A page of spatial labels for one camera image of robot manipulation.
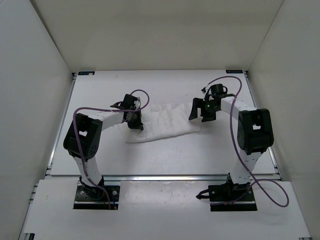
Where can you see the white pleated skirt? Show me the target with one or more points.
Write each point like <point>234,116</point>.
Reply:
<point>161,122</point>

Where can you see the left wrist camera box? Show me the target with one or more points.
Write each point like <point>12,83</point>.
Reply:
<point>137,103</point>

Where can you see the right blue corner label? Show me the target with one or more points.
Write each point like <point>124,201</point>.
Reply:
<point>234,71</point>

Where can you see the blue corner label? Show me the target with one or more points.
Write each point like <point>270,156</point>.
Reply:
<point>86,73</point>
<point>234,71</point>

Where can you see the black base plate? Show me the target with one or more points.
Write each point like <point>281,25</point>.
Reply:
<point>229,197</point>
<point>84,200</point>

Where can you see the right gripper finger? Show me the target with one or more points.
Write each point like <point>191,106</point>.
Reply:
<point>208,116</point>
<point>196,104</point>

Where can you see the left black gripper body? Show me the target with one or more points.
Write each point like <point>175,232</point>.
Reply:
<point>135,121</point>

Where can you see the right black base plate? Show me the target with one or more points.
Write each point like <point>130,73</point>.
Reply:
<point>229,197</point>

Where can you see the aluminium front rail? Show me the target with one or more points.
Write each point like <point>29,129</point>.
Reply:
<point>167,178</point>

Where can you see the left blue corner label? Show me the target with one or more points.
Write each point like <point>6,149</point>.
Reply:
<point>86,73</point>

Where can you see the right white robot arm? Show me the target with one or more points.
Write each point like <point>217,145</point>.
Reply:
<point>254,128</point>

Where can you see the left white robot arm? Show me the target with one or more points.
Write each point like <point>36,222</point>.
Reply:
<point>84,134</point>

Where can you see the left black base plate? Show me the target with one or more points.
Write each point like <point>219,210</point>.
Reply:
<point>84,200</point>

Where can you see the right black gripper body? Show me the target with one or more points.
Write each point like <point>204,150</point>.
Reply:
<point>208,106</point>

